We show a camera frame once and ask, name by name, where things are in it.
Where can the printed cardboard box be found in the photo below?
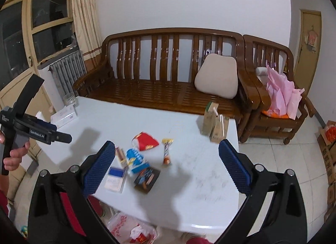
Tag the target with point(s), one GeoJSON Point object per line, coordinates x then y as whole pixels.
{"type": "Point", "coordinates": [330, 164]}

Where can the grey radiator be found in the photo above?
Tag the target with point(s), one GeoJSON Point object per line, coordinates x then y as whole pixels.
{"type": "Point", "coordinates": [69, 69]}

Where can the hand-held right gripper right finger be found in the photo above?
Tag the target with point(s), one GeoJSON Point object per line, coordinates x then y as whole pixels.
{"type": "Point", "coordinates": [235, 167]}

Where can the white red printed plastic bag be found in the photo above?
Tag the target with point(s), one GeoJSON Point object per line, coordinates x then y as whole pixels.
{"type": "Point", "coordinates": [126, 227]}

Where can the orange bag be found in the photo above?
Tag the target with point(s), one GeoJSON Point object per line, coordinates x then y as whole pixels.
{"type": "Point", "coordinates": [273, 114]}

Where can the person's left hand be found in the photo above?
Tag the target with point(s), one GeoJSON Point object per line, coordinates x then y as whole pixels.
{"type": "Point", "coordinates": [15, 160]}

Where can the white tissue box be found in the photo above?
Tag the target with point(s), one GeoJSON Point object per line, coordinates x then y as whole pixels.
{"type": "Point", "coordinates": [64, 116]}

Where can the white and blue card pack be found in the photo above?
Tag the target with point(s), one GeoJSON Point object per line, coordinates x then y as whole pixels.
{"type": "Point", "coordinates": [115, 179]}

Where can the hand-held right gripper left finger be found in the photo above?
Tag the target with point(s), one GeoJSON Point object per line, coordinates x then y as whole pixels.
{"type": "Point", "coordinates": [98, 170]}

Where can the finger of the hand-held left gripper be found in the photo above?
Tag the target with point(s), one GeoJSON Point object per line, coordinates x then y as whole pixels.
{"type": "Point", "coordinates": [61, 136]}

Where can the clear glass cup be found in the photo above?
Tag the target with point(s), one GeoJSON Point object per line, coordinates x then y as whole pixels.
{"type": "Point", "coordinates": [70, 100]}

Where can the red paper door decoration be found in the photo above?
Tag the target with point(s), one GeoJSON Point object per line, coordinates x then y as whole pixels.
{"type": "Point", "coordinates": [311, 39]}

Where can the red stool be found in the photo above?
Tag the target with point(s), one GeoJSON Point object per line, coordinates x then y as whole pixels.
{"type": "Point", "coordinates": [95, 206]}

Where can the blue snack packet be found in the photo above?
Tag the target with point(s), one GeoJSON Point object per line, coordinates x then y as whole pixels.
{"type": "Point", "coordinates": [136, 161]}

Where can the black box with blue print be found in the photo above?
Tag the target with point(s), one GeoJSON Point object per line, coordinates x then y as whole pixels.
{"type": "Point", "coordinates": [147, 181]}

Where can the brown wooden sofa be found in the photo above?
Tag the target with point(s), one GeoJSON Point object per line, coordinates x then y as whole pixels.
{"type": "Point", "coordinates": [147, 91]}

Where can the open cardboard box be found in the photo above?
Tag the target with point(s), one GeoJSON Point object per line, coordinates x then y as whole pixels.
{"type": "Point", "coordinates": [328, 135]}

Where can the pink plastic bag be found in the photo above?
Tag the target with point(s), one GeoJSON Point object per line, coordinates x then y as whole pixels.
{"type": "Point", "coordinates": [282, 94]}

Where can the yellowish door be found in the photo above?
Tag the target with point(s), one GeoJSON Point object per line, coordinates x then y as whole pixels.
{"type": "Point", "coordinates": [307, 60]}

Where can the brown wooden armchair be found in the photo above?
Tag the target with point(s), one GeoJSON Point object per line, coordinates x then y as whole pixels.
{"type": "Point", "coordinates": [262, 97]}

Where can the red snack packet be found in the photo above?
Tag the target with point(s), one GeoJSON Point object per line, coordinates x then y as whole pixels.
{"type": "Point", "coordinates": [145, 142]}

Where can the yellow striped candy wrapper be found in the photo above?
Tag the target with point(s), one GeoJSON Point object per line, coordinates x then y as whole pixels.
{"type": "Point", "coordinates": [167, 152]}

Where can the beige green drink carton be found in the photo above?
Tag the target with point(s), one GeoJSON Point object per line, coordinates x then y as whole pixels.
{"type": "Point", "coordinates": [218, 129]}
{"type": "Point", "coordinates": [208, 120]}

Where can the cream patterned curtain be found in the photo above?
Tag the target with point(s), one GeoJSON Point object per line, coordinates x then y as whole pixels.
{"type": "Point", "coordinates": [85, 10]}

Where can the beige cushion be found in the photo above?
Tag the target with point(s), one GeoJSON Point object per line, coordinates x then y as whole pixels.
{"type": "Point", "coordinates": [216, 75]}

